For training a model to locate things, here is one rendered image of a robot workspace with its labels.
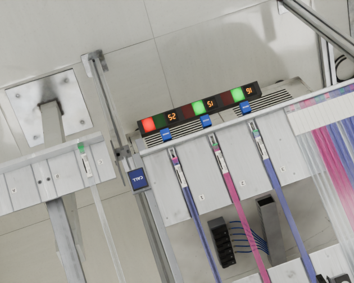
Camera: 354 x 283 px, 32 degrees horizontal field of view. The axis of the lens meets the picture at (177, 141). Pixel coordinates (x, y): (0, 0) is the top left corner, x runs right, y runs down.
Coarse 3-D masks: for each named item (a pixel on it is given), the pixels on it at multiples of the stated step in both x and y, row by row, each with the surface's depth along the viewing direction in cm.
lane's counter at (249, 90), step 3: (249, 84) 164; (252, 84) 164; (243, 87) 163; (246, 87) 163; (249, 87) 163; (252, 87) 163; (246, 90) 163; (249, 90) 163; (252, 90) 163; (255, 90) 163; (246, 93) 163; (249, 93) 163; (252, 93) 163; (255, 93) 163; (249, 96) 163
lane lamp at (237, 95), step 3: (231, 90) 163; (234, 90) 163; (237, 90) 163; (240, 90) 163; (234, 93) 163; (237, 93) 163; (240, 93) 163; (234, 96) 163; (237, 96) 163; (240, 96) 163; (243, 96) 163; (234, 99) 162; (237, 99) 162; (240, 99) 162
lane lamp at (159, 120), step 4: (152, 116) 161; (156, 116) 161; (160, 116) 161; (156, 120) 161; (160, 120) 161; (164, 120) 161; (156, 124) 161; (160, 124) 161; (164, 124) 161; (156, 128) 161
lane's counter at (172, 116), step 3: (171, 111) 162; (174, 111) 162; (165, 114) 162; (168, 114) 162; (171, 114) 162; (174, 114) 162; (168, 117) 161; (171, 117) 161; (174, 117) 161; (177, 117) 161; (168, 120) 161; (171, 120) 161; (174, 120) 161; (177, 120) 161; (168, 123) 161
